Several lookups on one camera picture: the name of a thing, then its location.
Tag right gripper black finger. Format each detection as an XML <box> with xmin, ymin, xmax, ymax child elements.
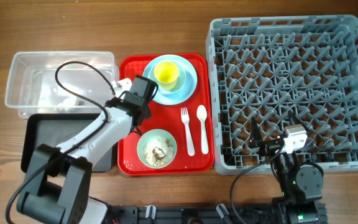
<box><xmin>288</xmin><ymin>110</ymin><xmax>311</xmax><ymax>133</ymax></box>
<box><xmin>250</xmin><ymin>117</ymin><xmax>262</xmax><ymax>142</ymax></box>

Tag yellow plastic cup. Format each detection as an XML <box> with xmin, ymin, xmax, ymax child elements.
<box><xmin>154</xmin><ymin>61</ymin><xmax>179</xmax><ymax>90</ymax></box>

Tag green bowl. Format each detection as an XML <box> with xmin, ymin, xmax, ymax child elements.
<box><xmin>137</xmin><ymin>129</ymin><xmax>177</xmax><ymax>169</ymax></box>

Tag rice and food scraps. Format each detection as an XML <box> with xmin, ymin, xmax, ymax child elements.
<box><xmin>144</xmin><ymin>136</ymin><xmax>175</xmax><ymax>167</ymax></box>

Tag white tissue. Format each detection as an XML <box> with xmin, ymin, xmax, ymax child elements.
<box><xmin>57</xmin><ymin>96</ymin><xmax>78</xmax><ymax>108</ymax></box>

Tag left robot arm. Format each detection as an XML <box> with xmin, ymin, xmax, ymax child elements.
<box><xmin>11</xmin><ymin>76</ymin><xmax>158</xmax><ymax>223</ymax></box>

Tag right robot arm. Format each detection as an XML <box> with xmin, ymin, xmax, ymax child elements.
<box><xmin>249</xmin><ymin>111</ymin><xmax>324</xmax><ymax>223</ymax></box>

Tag grey dishwasher rack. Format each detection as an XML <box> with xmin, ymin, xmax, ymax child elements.
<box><xmin>206</xmin><ymin>15</ymin><xmax>358</xmax><ymax>175</ymax></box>

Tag black food waste tray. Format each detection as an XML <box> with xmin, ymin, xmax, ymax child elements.
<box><xmin>21</xmin><ymin>113</ymin><xmax>98</xmax><ymax>172</ymax></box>

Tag clear plastic waste bin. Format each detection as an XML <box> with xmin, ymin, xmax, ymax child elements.
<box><xmin>5</xmin><ymin>51</ymin><xmax>119</xmax><ymax>118</ymax></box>

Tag light blue plate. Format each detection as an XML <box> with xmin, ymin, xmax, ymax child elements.
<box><xmin>143</xmin><ymin>55</ymin><xmax>198</xmax><ymax>105</ymax></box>

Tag light blue bowl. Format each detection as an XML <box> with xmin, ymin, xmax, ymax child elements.
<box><xmin>158</xmin><ymin>68</ymin><xmax>186</xmax><ymax>95</ymax></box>

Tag white plastic fork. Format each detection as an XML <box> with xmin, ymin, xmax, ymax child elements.
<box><xmin>181</xmin><ymin>107</ymin><xmax>195</xmax><ymax>156</ymax></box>

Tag white plastic spoon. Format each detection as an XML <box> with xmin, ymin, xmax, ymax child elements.
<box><xmin>196</xmin><ymin>105</ymin><xmax>209</xmax><ymax>154</ymax></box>

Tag red serving tray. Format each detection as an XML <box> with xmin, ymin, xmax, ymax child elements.
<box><xmin>117</xmin><ymin>53</ymin><xmax>214</xmax><ymax>176</ymax></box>

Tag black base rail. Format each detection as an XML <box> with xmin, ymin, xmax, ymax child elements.
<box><xmin>102</xmin><ymin>203</ymin><xmax>328</xmax><ymax>224</ymax></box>

